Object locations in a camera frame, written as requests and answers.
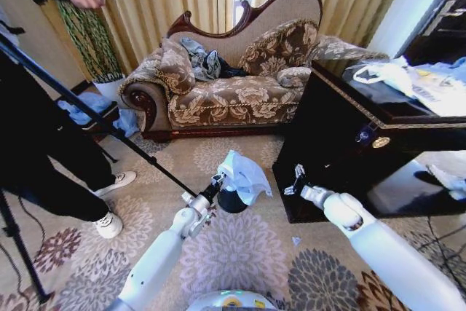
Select white plastic garbage bag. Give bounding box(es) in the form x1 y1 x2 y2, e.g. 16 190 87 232
221 149 273 207

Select small black trash bin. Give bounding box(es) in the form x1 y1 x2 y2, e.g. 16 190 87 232
217 183 249 214

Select white crumpled plastic bag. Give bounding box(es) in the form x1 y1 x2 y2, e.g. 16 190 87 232
424 163 466 201

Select dark glossy wooden cabinet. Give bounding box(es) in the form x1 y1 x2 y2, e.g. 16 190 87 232
272 56 466 224

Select floral patterned rug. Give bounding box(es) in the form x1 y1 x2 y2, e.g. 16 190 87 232
0 132 466 311

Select floral brown chaise sofa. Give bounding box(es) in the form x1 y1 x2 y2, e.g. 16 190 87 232
118 0 389 143

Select person's white shoe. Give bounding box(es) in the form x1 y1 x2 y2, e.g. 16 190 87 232
92 170 138 197
94 210 125 240

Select floral bolster cushion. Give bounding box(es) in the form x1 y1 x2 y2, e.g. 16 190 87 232
275 66 313 88

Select pale blue cloth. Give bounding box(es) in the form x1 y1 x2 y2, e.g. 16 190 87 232
113 107 141 138
58 92 112 126

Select black crumpled cloth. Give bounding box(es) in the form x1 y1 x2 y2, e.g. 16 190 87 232
214 54 249 79

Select white robot front shell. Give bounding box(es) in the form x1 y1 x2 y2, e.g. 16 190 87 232
186 288 280 311

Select floral square cushion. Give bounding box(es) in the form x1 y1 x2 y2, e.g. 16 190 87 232
155 36 197 106
238 18 321 79

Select black tripod pole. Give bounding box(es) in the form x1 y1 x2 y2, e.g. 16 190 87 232
0 32 200 199

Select grey crumpled clothes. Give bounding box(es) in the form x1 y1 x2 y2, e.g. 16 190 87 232
180 36 222 82

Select white plant pot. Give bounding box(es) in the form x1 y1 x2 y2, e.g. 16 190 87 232
92 73 127 108

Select white printed plastic bags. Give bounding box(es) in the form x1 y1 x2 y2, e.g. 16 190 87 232
352 56 466 117

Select person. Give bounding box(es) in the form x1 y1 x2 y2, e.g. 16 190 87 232
0 0 125 240

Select beige pleated curtain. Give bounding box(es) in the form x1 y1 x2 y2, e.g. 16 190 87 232
34 0 416 79

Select green snake plant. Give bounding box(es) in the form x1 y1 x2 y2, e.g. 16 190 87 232
54 0 123 82

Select black tripod leg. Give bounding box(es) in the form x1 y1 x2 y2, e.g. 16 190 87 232
0 189 52 304

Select black floor cable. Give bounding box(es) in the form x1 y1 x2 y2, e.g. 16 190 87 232
422 216 466 283

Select dark door with handle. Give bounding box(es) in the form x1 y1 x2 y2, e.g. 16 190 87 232
398 0 466 68

